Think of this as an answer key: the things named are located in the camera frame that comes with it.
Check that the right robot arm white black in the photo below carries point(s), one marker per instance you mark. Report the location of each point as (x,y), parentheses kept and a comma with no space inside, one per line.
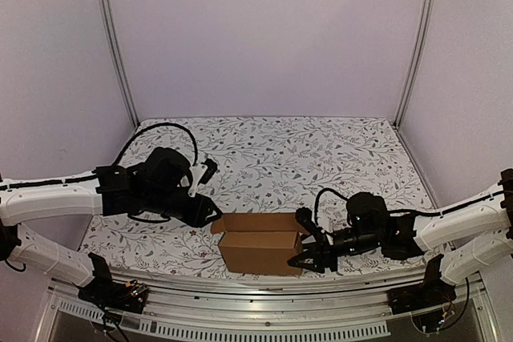
(484,220)

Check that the brown cardboard box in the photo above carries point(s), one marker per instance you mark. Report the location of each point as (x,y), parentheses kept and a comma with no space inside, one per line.
(259,243)

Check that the aluminium corner post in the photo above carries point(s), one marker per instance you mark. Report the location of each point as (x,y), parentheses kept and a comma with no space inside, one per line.
(415,63)
(117,61)

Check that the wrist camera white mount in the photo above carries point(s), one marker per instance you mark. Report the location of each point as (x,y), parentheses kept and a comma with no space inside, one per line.
(306,219)
(200,173)

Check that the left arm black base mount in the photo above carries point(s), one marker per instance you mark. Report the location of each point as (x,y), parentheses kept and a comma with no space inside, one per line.
(104,292)

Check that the left aluminium corner post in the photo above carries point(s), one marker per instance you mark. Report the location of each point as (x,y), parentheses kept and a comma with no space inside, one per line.
(117,61)

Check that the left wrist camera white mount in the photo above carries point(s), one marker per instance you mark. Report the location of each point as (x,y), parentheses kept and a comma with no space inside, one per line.
(200,173)

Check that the floral patterned table mat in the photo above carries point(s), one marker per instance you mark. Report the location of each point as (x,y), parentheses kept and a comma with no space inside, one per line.
(265,165)

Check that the right aluminium corner post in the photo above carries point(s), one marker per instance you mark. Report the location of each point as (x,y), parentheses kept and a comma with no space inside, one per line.
(415,63)

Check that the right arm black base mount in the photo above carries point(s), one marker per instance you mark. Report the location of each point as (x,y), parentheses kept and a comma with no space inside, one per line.
(431,292)

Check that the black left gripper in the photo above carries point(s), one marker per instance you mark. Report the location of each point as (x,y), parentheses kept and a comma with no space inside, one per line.
(197,217)

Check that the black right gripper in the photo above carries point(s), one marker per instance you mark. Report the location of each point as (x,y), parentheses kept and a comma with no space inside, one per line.
(325,249)

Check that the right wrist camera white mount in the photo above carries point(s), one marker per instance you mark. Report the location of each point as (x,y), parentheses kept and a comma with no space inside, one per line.
(306,219)

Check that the curved aluminium rail base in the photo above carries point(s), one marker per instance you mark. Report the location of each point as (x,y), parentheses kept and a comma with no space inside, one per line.
(331,308)

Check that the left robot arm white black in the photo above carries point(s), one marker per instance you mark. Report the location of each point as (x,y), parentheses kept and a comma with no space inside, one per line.
(165,184)

